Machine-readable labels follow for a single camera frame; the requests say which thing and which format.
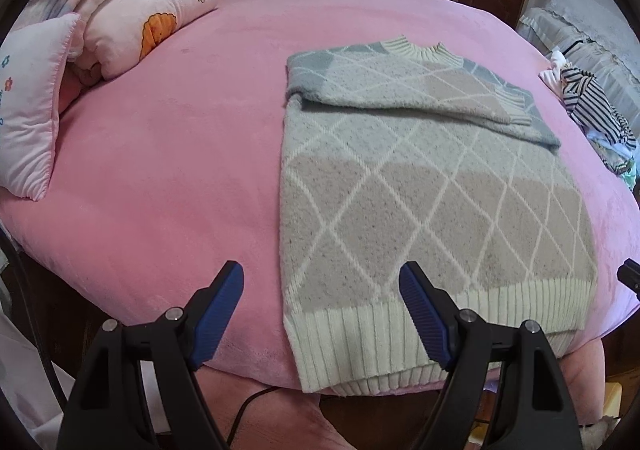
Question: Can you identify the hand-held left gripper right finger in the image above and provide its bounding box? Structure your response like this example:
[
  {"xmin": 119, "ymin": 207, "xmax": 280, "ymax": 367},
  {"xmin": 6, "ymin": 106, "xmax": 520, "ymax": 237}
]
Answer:
[{"xmin": 398, "ymin": 260, "xmax": 583, "ymax": 450}]

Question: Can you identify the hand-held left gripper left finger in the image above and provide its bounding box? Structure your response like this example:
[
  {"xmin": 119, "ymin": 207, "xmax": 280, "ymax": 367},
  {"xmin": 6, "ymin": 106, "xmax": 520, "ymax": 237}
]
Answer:
[{"xmin": 56, "ymin": 260, "xmax": 246, "ymax": 450}]

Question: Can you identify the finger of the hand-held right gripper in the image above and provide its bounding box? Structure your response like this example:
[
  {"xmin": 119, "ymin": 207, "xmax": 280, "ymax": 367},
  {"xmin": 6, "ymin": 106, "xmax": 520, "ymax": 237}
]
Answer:
[{"xmin": 616, "ymin": 258, "xmax": 640, "ymax": 301}]

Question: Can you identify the grey beige diamond-pattern sweater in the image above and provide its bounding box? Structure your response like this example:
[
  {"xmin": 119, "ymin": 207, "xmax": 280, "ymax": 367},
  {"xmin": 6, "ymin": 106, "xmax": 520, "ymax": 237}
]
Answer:
[{"xmin": 278, "ymin": 34, "xmax": 599, "ymax": 393}]

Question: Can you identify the pile of pastel clothes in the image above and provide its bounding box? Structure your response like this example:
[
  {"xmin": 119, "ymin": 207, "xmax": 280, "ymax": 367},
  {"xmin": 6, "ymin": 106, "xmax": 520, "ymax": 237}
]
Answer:
[{"xmin": 590, "ymin": 130, "xmax": 640, "ymax": 191}]

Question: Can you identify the person's right leg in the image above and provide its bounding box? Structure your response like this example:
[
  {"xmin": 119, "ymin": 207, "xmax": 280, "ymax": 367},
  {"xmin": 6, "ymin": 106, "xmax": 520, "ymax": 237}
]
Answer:
[{"xmin": 547, "ymin": 330, "xmax": 608, "ymax": 436}]

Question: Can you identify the person's leg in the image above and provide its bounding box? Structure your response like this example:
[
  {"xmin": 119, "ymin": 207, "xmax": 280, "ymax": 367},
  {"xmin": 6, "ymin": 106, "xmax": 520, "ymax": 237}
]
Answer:
[
  {"xmin": 547, "ymin": 330, "xmax": 608, "ymax": 436},
  {"xmin": 212, "ymin": 365, "xmax": 351, "ymax": 450}
]

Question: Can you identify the person's left leg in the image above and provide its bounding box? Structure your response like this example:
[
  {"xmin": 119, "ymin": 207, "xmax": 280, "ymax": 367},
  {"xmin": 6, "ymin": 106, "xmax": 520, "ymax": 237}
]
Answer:
[{"xmin": 212, "ymin": 365, "xmax": 351, "ymax": 450}]

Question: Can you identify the white fluffy cloth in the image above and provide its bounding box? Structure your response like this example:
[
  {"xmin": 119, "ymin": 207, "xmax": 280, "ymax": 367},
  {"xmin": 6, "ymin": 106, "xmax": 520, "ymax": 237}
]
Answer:
[{"xmin": 582, "ymin": 417, "xmax": 621, "ymax": 450}]

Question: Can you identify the pink bed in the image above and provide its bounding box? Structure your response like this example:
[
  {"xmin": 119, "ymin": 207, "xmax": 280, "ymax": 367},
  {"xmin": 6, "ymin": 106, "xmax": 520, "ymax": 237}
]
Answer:
[{"xmin": 0, "ymin": 0, "xmax": 640, "ymax": 398}]

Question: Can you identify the black white striped garment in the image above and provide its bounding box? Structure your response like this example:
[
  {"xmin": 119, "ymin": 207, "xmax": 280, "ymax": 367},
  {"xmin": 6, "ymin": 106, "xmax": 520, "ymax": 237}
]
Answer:
[{"xmin": 557, "ymin": 64, "xmax": 638, "ymax": 151}]

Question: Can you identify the white pink garment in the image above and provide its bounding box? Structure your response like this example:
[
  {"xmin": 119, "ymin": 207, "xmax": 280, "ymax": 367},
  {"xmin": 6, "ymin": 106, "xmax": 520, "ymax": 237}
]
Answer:
[{"xmin": 539, "ymin": 50, "xmax": 571, "ymax": 95}]

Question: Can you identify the white pink embroidered cushion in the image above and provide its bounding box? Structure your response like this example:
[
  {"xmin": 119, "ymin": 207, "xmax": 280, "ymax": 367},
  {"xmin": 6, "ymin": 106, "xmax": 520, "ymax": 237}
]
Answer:
[{"xmin": 0, "ymin": 12, "xmax": 83, "ymax": 203}]

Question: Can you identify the pink quilt with orange print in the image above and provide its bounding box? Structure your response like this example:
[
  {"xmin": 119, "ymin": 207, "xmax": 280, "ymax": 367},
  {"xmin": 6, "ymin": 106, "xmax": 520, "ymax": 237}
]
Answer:
[{"xmin": 65, "ymin": 0, "xmax": 223, "ymax": 85}]

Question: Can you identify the black cable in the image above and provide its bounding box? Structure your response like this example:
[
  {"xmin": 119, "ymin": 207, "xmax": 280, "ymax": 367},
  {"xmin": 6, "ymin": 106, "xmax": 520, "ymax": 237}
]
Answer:
[
  {"xmin": 227, "ymin": 384, "xmax": 283, "ymax": 450},
  {"xmin": 0, "ymin": 230, "xmax": 71, "ymax": 411}
]

